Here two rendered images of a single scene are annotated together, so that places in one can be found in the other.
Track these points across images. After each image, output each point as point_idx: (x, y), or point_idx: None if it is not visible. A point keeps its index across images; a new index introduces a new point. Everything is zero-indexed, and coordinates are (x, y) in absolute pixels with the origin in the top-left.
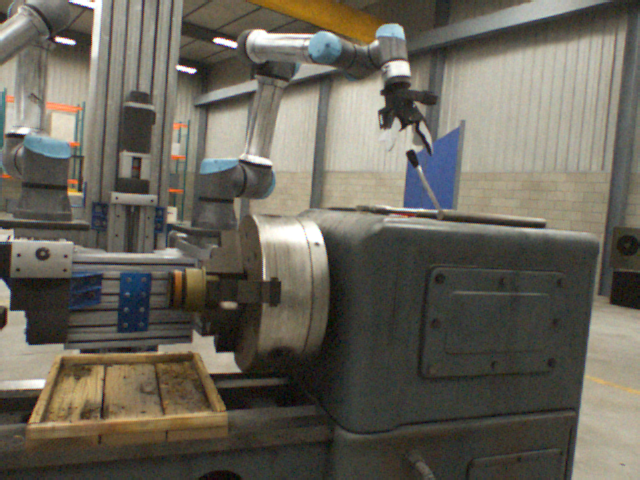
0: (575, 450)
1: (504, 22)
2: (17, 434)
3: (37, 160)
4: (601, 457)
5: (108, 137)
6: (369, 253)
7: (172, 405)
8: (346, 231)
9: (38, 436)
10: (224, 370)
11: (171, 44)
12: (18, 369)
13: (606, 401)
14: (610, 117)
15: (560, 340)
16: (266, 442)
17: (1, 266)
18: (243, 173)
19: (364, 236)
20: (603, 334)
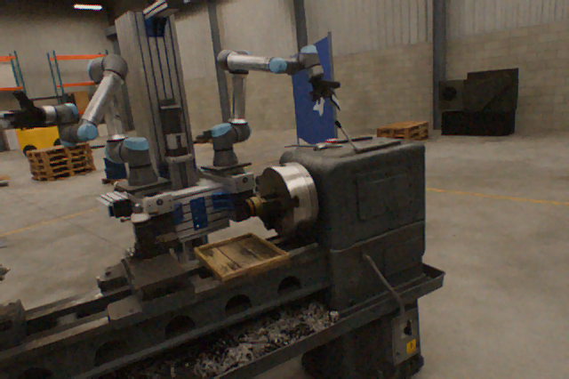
0: (428, 234)
1: None
2: (209, 281)
3: (136, 153)
4: (443, 234)
5: (156, 127)
6: (332, 177)
7: (261, 256)
8: (318, 167)
9: (226, 278)
10: (214, 235)
11: (176, 63)
12: (86, 264)
13: (443, 202)
14: (428, 0)
15: (413, 191)
16: (304, 262)
17: (126, 211)
18: (235, 131)
19: (329, 170)
20: (438, 158)
